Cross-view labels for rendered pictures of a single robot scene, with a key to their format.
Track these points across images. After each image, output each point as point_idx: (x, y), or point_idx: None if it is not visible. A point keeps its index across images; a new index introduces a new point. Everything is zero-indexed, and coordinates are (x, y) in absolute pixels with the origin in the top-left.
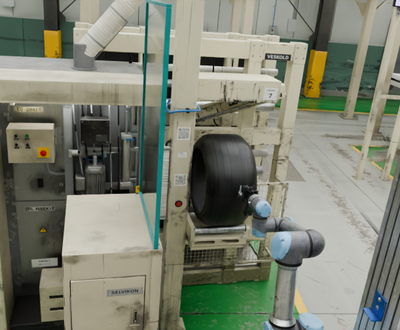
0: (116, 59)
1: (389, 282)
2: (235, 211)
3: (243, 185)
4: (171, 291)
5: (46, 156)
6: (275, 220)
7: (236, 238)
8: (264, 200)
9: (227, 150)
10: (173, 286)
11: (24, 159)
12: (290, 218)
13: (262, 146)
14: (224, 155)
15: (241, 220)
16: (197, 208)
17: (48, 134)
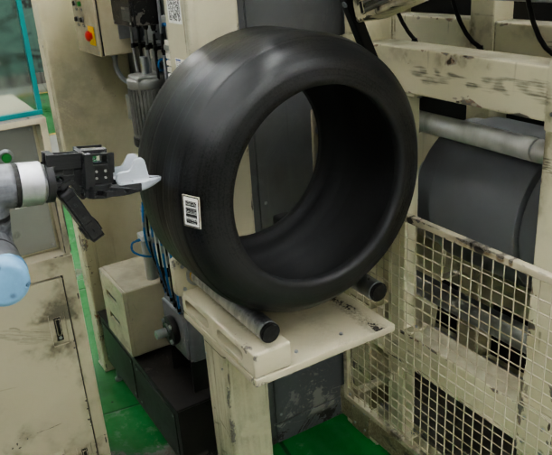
0: None
1: None
2: (170, 242)
3: (103, 147)
4: (219, 411)
5: (93, 42)
6: None
7: (237, 345)
8: None
9: (202, 58)
10: (219, 400)
11: (85, 45)
12: None
13: None
14: (182, 69)
15: (207, 284)
16: (257, 236)
17: (89, 2)
